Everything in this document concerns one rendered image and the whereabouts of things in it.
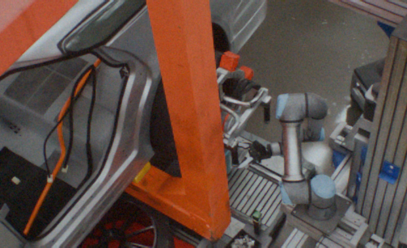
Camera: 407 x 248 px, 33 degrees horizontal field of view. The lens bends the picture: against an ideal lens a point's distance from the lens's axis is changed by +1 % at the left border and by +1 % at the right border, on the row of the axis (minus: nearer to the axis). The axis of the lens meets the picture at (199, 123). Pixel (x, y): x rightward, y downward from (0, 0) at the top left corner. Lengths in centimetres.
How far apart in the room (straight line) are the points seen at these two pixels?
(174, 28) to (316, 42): 298
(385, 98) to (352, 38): 252
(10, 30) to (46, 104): 210
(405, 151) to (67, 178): 179
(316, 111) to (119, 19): 100
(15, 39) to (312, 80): 352
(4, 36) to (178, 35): 85
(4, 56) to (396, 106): 164
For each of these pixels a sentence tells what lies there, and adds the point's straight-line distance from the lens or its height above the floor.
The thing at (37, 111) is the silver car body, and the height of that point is 100.
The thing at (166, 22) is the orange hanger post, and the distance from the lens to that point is 243.
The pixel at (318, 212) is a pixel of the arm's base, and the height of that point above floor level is 88.
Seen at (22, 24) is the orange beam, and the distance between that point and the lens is 178.
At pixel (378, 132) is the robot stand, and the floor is 143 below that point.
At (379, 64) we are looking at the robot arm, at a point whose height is 142.
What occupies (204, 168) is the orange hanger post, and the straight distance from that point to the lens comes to 310.
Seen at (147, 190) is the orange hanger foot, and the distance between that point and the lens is 378.
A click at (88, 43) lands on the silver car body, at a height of 177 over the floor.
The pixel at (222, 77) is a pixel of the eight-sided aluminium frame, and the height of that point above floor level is 112.
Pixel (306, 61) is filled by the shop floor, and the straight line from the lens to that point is 518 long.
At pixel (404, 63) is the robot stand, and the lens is 265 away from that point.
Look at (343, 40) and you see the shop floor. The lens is 533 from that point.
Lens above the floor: 388
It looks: 53 degrees down
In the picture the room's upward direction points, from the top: 8 degrees counter-clockwise
